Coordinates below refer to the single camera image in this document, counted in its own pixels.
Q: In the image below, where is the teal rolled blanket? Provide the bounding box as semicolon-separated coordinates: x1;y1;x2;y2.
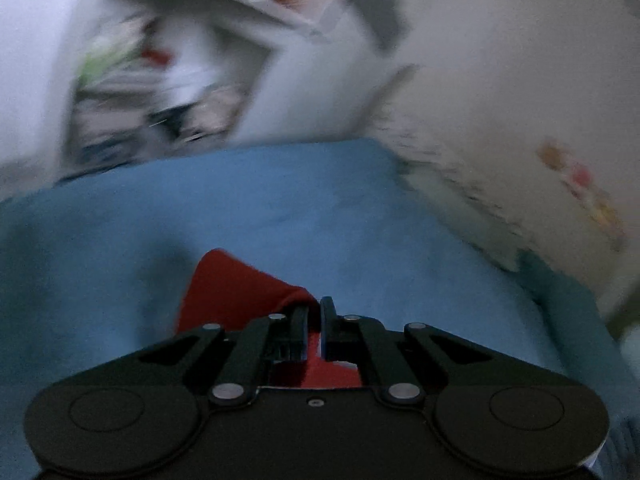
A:
516;252;639;417

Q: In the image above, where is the pale green pillow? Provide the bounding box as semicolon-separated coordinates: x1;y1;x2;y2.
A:
400;164;524;272

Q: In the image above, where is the yellow plush toy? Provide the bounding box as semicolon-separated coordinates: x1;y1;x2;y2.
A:
591;200;625;240

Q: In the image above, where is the brown plush toy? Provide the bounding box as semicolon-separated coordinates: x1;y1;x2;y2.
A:
537;140;568;171

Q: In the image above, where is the white cluttered shelf unit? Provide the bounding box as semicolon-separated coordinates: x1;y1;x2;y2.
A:
60;0;362;178

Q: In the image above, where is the blue bed sheet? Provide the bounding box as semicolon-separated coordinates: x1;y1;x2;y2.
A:
0;138;640;480

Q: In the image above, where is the red cloth garment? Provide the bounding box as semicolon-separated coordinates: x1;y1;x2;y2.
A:
175;249;361;390

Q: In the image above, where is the pink plush toy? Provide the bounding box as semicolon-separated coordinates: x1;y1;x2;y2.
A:
566;164;593;197

